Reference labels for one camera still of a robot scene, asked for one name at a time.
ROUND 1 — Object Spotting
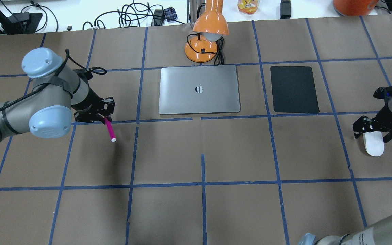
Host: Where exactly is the black power adapter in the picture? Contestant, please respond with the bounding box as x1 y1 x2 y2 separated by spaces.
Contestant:
280 0 292 20

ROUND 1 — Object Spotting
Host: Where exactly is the white computer mouse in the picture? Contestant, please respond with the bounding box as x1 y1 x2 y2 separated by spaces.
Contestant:
363 131 385 157

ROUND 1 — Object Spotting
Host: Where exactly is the black mousepad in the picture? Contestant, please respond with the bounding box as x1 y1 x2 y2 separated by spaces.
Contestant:
270 66 320 114

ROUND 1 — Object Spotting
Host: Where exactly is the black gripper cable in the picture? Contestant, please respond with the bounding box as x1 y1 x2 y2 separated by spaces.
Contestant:
0 49 107 123

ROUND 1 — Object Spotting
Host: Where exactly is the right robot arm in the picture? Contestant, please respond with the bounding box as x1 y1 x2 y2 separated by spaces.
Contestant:
299 86 392 245

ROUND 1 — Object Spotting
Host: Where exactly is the black lamp power cord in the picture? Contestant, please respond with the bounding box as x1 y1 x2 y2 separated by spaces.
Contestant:
196 32 225 66

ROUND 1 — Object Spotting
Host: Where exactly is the pink marker pen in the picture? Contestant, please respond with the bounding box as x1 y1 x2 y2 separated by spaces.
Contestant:
104 117 117 142

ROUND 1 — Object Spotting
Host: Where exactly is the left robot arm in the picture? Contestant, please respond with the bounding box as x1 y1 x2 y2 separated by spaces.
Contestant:
0 47 115 143

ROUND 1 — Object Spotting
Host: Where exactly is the silver laptop notebook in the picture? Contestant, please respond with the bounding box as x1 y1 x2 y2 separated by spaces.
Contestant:
158 65 241 115

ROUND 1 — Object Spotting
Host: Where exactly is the orange round object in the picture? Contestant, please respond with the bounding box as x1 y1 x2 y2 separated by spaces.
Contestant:
332 0 379 16

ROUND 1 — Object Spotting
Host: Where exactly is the black cable bundle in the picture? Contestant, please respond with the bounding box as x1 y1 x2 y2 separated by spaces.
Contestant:
82 2 186 30

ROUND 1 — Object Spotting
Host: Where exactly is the orange desk lamp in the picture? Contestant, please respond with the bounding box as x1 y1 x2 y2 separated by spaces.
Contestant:
184 0 230 63

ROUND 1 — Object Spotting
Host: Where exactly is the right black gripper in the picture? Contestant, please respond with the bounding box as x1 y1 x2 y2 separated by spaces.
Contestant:
353 109 392 143

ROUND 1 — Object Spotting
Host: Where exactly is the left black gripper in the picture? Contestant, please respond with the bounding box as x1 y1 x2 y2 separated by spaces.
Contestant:
74 97 115 124

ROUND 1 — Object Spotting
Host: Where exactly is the orange snack bag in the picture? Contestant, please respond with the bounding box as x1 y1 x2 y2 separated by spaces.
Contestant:
237 0 260 15

